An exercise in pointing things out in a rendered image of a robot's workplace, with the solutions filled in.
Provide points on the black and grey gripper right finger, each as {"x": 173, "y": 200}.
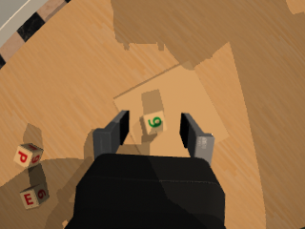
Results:
{"x": 198, "y": 143}

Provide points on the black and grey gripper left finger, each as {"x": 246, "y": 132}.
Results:
{"x": 108, "y": 139}

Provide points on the wooden letter block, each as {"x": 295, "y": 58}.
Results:
{"x": 34, "y": 196}
{"x": 27, "y": 155}
{"x": 155, "y": 122}

